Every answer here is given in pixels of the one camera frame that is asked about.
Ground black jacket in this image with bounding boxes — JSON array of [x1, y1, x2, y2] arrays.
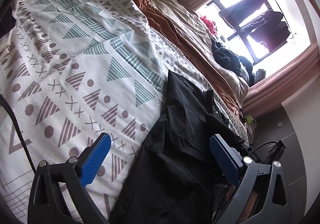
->
[[108, 72, 244, 223]]

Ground black clothes pile on bed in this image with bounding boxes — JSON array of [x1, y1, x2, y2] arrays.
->
[[211, 38, 255, 87]]

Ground red clothes on windowsill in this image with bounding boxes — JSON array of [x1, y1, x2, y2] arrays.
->
[[200, 15, 217, 36]]

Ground white bedside table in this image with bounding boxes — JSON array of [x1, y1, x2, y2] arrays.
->
[[245, 115, 257, 144]]

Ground dark wardrobe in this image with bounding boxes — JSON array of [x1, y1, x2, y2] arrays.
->
[[252, 105, 307, 223]]

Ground right pink curtain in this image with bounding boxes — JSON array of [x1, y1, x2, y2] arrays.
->
[[242, 42, 319, 118]]

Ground patterned white bedspread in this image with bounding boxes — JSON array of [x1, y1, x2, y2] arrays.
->
[[1, 0, 246, 223]]

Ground hanging dark garment right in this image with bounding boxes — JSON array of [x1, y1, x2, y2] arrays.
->
[[241, 11, 290, 53]]

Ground hanging dark garment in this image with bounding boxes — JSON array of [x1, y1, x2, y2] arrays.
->
[[241, 11, 290, 53], [219, 0, 265, 28]]

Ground beige duvet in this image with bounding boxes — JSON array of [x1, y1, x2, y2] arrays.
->
[[150, 0, 249, 105]]

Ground hanging dark garment left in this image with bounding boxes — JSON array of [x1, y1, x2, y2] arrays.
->
[[219, 0, 265, 28]]

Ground orange brown blanket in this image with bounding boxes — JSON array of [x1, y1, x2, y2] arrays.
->
[[133, 0, 241, 115]]

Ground folded black garment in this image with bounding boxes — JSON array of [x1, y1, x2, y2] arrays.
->
[[0, 5, 16, 38]]

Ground black cable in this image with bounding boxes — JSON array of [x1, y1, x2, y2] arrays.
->
[[0, 93, 37, 174]]

